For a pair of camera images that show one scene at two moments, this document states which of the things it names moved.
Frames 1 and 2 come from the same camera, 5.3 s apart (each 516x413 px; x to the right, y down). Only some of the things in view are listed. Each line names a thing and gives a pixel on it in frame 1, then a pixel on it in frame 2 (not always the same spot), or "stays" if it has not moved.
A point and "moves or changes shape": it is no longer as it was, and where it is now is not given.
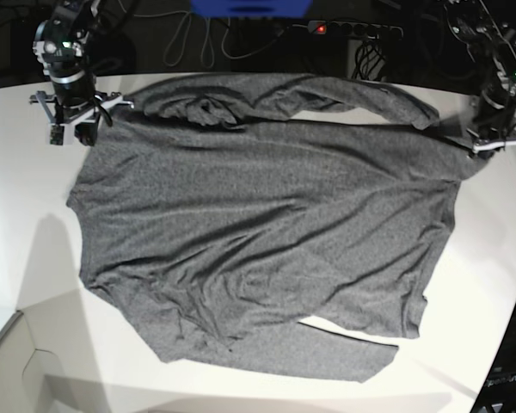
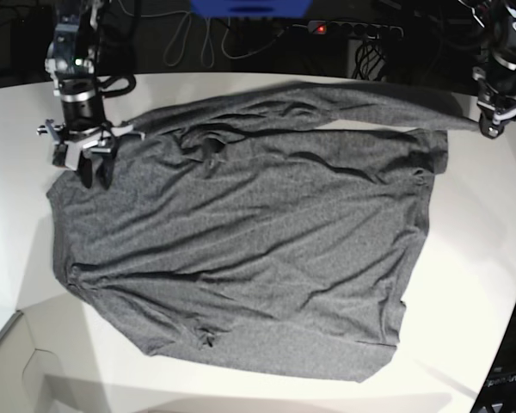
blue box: (249, 9) stays
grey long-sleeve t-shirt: (221, 212) moves or changes shape
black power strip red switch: (356, 29) stays
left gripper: (68, 116) to (76, 142)
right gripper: (494, 143) to (498, 105)
